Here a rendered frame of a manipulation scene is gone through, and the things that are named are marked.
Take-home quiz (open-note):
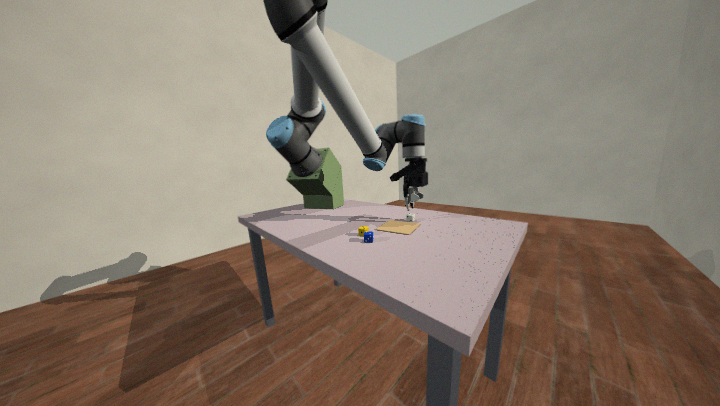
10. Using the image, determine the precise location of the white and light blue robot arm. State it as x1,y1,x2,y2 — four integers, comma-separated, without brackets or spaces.
263,0,425,177

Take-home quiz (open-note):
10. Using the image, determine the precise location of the tan flat mat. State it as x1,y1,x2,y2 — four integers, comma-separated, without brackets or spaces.
375,220,420,235

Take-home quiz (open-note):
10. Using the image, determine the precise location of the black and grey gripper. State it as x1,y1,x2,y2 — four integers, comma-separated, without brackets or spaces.
403,158,428,211

